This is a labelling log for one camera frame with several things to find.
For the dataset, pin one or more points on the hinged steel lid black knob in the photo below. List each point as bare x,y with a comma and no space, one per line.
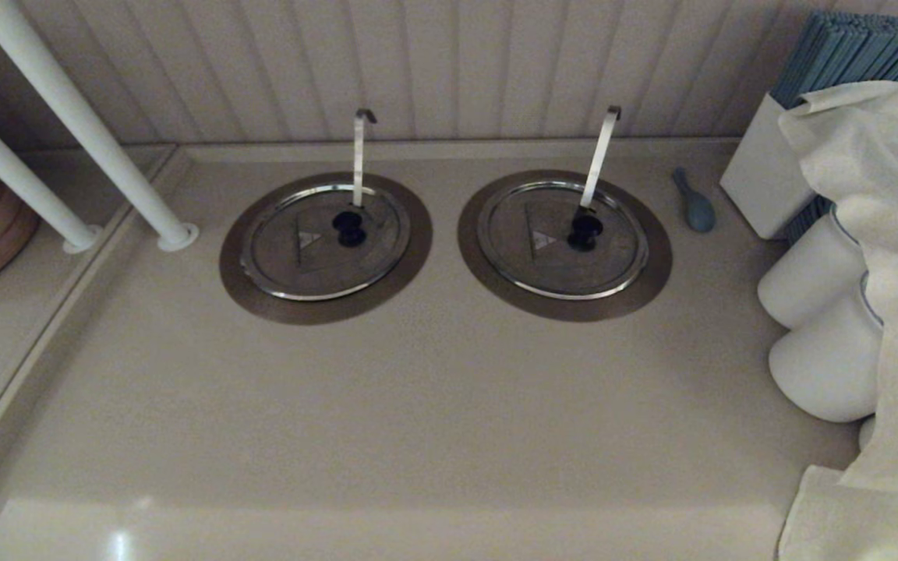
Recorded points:
301,269
542,269

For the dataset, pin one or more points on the small blue spoon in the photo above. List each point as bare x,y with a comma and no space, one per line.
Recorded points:
700,212

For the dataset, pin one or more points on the bronze round well collar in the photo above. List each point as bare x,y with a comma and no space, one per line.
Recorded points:
566,312
324,312

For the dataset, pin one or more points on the white rectangular holder box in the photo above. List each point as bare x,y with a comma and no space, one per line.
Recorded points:
761,171

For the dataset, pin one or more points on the white jar with blue rim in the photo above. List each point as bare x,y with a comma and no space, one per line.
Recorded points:
807,280
831,366

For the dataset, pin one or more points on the long white round pole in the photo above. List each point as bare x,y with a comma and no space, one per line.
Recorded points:
67,101

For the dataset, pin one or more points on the blue straws bundle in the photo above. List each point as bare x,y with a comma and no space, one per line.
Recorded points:
854,47

